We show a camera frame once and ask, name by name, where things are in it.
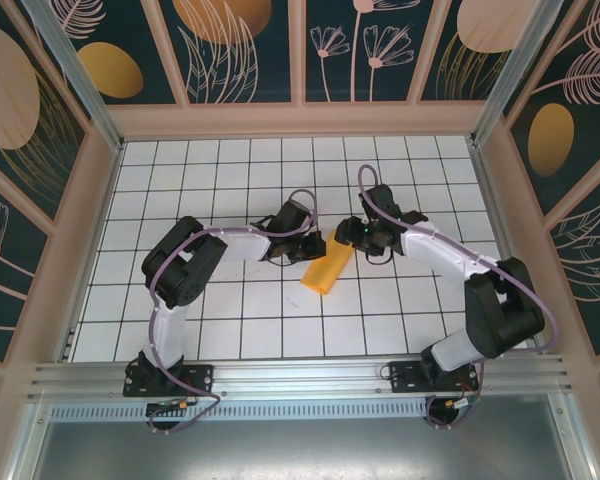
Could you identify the orange cloth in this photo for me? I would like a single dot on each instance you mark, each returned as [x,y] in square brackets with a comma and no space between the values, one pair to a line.
[325,275]

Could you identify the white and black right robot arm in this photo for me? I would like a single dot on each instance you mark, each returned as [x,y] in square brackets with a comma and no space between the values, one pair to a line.
[440,250]

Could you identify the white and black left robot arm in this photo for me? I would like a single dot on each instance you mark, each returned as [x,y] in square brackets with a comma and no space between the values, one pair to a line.
[167,330]

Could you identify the grey sheet metal shelf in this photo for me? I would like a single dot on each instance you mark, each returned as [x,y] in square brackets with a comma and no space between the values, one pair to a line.
[300,450]

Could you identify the aluminium mounting rail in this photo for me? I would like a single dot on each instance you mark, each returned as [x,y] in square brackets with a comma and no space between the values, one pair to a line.
[300,375]

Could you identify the aluminium table side rail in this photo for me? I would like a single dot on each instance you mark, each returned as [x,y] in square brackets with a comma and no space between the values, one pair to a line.
[506,250]
[93,250]

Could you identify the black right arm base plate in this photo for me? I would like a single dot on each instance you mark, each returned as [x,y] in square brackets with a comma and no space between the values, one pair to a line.
[405,377]

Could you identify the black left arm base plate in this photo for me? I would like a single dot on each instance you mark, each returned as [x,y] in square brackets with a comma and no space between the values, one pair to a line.
[202,377]

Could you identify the aluminium corner post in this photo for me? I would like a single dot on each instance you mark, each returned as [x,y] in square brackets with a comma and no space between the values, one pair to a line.
[509,75]
[80,75]

